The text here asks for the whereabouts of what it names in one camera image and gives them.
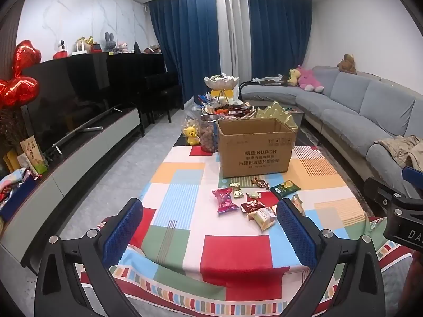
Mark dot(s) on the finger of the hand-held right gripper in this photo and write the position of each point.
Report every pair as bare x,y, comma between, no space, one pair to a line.
380,193
412,173

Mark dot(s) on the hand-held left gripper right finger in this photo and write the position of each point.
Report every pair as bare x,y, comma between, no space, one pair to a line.
295,234

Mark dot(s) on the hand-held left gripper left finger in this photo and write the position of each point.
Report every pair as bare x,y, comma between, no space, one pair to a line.
123,234

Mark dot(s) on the small tan snack packet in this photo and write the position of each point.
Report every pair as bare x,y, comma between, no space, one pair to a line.
297,202

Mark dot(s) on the clear cream snack packet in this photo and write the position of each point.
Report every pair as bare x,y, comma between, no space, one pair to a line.
262,218

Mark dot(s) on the green cracker packet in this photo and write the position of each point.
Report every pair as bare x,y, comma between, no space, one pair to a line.
285,189

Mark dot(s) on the red snack packet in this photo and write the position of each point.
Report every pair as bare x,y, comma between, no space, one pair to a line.
251,206

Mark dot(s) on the pale green candy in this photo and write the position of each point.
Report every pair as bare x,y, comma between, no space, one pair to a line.
253,195

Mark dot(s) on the brown twist-wrapped candy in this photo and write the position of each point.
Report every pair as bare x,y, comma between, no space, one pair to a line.
259,183

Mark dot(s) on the gold candy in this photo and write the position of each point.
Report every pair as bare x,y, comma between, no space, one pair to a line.
236,191

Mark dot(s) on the pink snack packet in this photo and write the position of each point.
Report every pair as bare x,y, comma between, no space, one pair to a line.
225,200

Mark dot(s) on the brown cardboard box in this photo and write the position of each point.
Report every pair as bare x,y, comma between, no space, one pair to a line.
254,155

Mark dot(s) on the pile of assorted snacks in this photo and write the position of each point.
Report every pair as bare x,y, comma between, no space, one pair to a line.
231,109

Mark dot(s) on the beige jacket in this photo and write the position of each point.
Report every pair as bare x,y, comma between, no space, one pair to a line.
400,148

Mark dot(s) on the colourful patchwork tablecloth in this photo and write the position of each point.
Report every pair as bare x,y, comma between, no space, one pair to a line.
231,254

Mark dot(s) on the grey sectional sofa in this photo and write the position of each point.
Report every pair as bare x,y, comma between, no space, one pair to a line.
350,105

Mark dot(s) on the blue storage box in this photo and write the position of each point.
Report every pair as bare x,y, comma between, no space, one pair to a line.
18,194

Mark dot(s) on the grey storage bin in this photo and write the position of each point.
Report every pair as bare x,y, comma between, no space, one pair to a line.
295,113

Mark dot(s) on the brown paper food bag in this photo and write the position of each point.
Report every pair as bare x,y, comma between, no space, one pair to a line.
33,155

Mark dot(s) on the yellow bear plush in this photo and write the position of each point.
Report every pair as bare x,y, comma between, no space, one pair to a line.
191,135

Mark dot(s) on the brown plush toy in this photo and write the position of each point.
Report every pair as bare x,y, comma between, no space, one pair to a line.
347,64

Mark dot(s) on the clear jar of nuts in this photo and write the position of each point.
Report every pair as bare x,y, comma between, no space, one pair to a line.
208,135

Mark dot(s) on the clear plastic bag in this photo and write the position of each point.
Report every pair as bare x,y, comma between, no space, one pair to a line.
190,119

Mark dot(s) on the pink plush toy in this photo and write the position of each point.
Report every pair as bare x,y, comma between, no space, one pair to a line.
309,78

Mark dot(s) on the yellow plush toy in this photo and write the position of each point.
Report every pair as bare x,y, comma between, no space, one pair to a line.
292,76

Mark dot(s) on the large black television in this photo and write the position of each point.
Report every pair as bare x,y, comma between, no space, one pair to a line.
66,99

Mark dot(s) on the dried branch bouquet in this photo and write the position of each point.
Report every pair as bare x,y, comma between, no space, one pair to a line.
11,125

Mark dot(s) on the crumpled patterned cloth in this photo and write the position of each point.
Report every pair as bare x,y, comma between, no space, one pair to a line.
269,81

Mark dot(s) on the black upright piano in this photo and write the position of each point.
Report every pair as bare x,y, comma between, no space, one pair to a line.
138,72

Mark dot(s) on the white tiered snack stand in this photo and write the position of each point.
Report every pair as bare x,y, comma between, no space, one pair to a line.
220,84

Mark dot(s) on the red heart balloon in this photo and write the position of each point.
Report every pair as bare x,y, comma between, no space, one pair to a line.
16,92
27,56

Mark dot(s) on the pink doll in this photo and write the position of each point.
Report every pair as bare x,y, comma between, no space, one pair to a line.
121,47

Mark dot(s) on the black metronome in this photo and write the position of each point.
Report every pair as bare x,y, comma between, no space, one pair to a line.
137,48

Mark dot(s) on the white router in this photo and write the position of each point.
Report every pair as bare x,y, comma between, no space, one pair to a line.
81,50

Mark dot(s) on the blue curtain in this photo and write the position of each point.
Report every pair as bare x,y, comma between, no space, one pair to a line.
277,33
185,39

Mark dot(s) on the grey bunny plush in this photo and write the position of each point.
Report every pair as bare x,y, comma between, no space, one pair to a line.
109,43

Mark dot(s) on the red white robot toy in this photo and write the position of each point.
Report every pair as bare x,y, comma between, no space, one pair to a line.
60,51

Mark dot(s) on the white sheer curtain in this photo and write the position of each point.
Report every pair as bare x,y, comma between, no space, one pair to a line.
233,33

